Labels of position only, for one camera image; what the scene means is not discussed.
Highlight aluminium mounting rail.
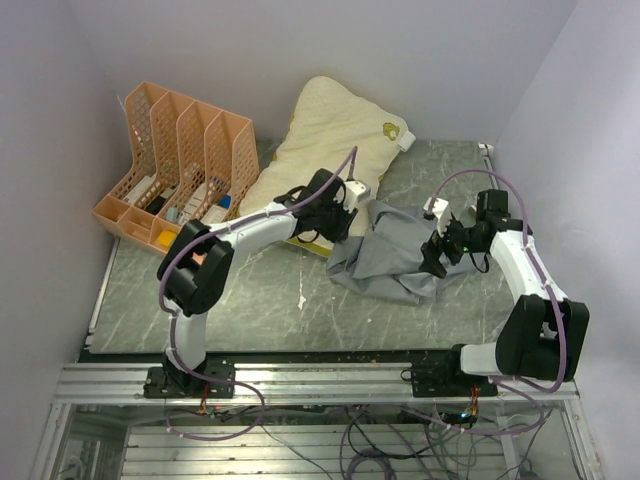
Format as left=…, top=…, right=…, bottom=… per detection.
left=52, top=360, right=581, bottom=405

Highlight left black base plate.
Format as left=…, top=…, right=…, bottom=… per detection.
left=143, top=362, right=235, bottom=399

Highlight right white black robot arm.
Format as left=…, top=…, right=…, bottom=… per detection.
left=420, top=189, right=590, bottom=396

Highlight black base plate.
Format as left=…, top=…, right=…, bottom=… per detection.
left=400, top=364, right=498, bottom=398
left=143, top=362, right=235, bottom=399

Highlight yellow item in organizer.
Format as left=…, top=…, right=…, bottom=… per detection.
left=154, top=230, right=177, bottom=250

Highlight white red box in organizer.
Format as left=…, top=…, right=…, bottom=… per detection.
left=123, top=175, right=160, bottom=205

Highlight tangled cables under table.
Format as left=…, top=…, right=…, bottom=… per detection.
left=164, top=399, right=556, bottom=480

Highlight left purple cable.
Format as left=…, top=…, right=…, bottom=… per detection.
left=157, top=145, right=359, bottom=442

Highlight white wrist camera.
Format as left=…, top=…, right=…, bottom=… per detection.
left=423, top=197, right=452, bottom=237
left=344, top=180, right=371, bottom=210

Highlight blue capped item in organizer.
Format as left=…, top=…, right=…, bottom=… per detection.
left=218, top=195, right=231, bottom=209

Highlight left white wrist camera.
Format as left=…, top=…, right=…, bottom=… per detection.
left=344, top=180, right=371, bottom=210

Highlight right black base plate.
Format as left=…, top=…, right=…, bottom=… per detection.
left=400, top=364, right=498, bottom=398

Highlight orange plastic file organizer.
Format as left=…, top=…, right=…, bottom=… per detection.
left=93, top=81, right=259, bottom=255

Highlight cream yellow pillow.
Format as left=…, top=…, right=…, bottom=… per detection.
left=237, top=75, right=417, bottom=259

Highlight grey pillowcase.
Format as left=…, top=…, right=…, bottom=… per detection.
left=326, top=200, right=475, bottom=305

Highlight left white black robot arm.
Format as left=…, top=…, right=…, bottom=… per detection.
left=157, top=169, right=370, bottom=397

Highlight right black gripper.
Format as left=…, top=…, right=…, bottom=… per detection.
left=419, top=212, right=485, bottom=278

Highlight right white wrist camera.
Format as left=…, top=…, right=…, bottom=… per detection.
left=423, top=197, right=452, bottom=237

